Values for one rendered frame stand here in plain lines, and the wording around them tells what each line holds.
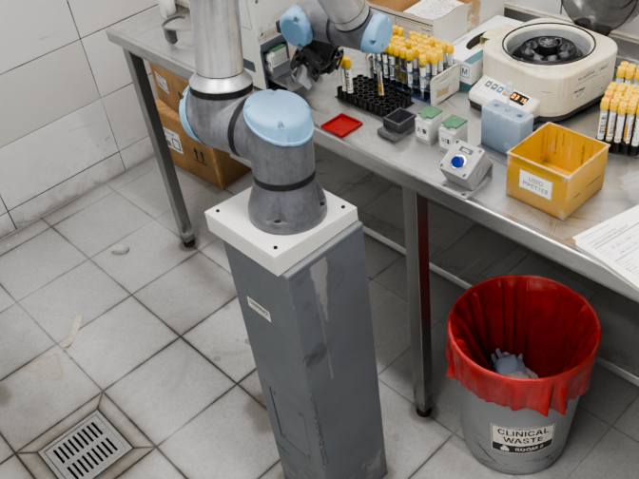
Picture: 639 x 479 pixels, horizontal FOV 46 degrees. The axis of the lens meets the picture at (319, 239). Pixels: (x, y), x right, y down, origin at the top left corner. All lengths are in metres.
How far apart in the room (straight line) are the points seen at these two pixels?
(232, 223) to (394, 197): 1.15
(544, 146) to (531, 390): 0.55
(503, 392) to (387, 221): 0.82
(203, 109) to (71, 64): 1.78
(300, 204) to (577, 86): 0.68
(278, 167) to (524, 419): 0.91
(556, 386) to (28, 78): 2.18
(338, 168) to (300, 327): 1.26
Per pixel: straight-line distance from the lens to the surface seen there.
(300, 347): 1.51
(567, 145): 1.54
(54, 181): 3.26
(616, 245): 1.40
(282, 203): 1.36
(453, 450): 2.16
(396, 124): 1.67
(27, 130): 3.14
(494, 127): 1.59
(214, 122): 1.38
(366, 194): 2.53
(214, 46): 1.35
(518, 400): 1.80
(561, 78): 1.68
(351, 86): 1.81
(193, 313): 2.62
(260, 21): 1.84
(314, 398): 1.64
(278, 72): 1.89
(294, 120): 1.30
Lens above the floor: 1.80
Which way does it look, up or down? 40 degrees down
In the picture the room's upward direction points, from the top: 9 degrees counter-clockwise
